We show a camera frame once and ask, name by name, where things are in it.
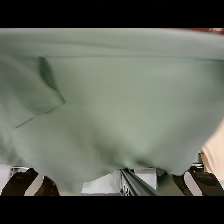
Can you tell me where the pale green T-shirt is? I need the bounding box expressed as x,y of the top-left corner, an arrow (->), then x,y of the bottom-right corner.
0,27 -> 224,194

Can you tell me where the silver frame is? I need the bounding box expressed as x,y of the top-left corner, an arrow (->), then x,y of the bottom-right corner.
118,168 -> 159,197

